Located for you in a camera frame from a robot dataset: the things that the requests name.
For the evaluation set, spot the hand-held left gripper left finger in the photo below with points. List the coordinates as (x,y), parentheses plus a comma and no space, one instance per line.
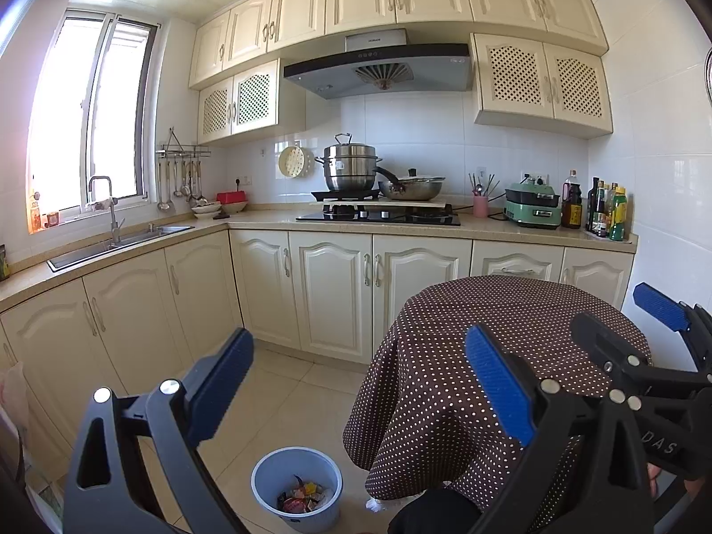
(222,381)

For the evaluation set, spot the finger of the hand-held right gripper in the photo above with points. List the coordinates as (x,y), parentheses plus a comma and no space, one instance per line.
(662,305)
(601,334)

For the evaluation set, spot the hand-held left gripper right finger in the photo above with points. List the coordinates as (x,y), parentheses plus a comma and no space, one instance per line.
(498,384)

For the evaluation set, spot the blue trash bin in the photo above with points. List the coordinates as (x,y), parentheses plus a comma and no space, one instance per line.
(267,506)

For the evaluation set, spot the clear plastic bag red print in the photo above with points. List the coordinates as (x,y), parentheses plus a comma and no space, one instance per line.
(293,504)

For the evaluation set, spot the person's right hand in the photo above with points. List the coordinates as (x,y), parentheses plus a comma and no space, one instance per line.
(654,479)

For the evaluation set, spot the brown polka dot tablecloth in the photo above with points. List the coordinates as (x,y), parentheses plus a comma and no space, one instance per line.
(434,378)

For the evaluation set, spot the green yellow oil bottle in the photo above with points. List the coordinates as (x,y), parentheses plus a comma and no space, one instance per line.
(618,217)

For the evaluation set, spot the dark glass bottle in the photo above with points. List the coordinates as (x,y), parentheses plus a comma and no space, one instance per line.
(604,211)
(594,208)

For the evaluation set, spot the dark soy sauce jug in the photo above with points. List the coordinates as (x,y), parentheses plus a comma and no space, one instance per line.
(571,203)

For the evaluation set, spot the person's black trouser leg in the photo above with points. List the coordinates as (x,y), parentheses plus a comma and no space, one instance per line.
(434,512)

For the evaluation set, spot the green electric cooker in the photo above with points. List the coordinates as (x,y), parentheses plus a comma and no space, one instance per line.
(531,208)

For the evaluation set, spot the cream lower cabinets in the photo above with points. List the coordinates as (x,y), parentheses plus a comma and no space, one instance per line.
(328,283)

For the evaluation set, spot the stack of white bowls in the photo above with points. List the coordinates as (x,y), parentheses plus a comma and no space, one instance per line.
(206,210)

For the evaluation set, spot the dark rimmed bowl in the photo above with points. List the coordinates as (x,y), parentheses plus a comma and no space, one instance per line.
(235,207)

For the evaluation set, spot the pink utensil holder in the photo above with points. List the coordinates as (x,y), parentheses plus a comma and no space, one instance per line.
(480,207)

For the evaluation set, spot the steel sink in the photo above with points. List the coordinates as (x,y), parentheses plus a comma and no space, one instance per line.
(105,250)

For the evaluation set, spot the red box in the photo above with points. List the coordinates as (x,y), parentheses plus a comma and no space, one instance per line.
(231,197)

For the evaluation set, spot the steel faucet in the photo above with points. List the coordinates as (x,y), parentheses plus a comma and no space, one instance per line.
(114,222)

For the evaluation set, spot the black gas stove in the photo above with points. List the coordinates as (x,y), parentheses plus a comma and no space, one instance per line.
(389,218)

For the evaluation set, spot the row of hanging utensils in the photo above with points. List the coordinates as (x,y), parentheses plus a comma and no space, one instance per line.
(177,181)

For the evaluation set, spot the steel wok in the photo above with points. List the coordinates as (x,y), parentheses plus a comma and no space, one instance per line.
(414,189)

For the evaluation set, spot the grey rag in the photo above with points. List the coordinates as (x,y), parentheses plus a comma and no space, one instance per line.
(103,204)

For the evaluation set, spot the round cream steamer plate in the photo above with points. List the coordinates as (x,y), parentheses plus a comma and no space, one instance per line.
(295,160)

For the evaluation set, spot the small sill jar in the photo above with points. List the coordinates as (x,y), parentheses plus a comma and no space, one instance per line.
(52,219)

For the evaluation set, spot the steel steamer pot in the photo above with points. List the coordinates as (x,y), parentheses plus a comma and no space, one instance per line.
(349,169)

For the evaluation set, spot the dark green packet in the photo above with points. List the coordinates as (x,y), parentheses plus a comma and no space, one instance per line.
(4,262)

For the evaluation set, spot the large lattice door cabinet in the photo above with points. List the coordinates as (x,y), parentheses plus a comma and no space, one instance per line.
(542,86)

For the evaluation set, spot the small sill bottle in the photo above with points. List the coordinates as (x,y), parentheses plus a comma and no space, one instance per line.
(35,212)

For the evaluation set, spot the small lattice door cabinet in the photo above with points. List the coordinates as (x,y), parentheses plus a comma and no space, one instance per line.
(239,100)

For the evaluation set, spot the sliding window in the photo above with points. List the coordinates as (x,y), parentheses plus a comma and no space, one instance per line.
(67,122)

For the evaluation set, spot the grey range hood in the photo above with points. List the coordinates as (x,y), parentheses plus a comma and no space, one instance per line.
(378,69)

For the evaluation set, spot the wall outlet with plug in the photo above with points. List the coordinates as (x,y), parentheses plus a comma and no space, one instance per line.
(533,178)

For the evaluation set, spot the round wall fixture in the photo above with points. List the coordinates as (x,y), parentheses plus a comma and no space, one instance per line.
(710,75)

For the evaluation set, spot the wall utensil rack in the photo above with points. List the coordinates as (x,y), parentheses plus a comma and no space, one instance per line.
(182,149)

